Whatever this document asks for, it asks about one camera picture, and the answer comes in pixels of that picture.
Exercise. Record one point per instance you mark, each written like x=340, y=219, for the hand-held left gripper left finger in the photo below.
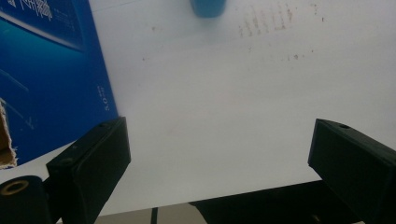
x=90, y=165

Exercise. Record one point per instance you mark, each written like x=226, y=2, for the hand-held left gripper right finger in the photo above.
x=351, y=161

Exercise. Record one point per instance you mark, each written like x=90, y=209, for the blue cardboard box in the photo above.
x=53, y=81

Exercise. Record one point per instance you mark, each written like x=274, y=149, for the blue cup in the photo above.
x=208, y=7

